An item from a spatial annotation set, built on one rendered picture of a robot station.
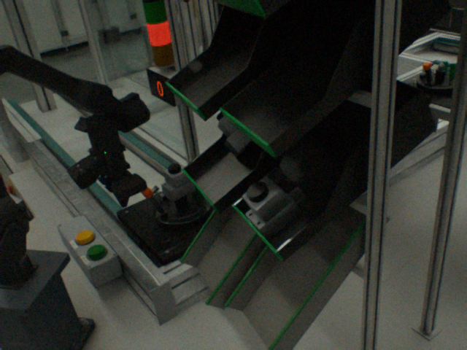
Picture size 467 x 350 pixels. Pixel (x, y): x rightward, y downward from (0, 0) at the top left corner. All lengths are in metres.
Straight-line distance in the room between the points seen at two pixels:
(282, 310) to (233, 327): 0.23
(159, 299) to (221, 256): 0.17
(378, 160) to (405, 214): 0.69
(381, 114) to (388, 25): 0.10
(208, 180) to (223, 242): 0.15
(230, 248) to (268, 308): 0.15
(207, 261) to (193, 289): 0.13
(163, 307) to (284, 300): 0.31
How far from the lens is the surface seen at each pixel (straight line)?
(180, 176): 1.08
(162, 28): 1.18
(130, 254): 1.10
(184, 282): 1.03
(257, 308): 0.85
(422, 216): 1.30
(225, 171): 0.82
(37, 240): 1.42
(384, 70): 0.57
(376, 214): 0.67
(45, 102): 2.07
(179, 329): 1.05
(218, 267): 0.92
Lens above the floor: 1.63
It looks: 32 degrees down
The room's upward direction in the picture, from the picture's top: 7 degrees counter-clockwise
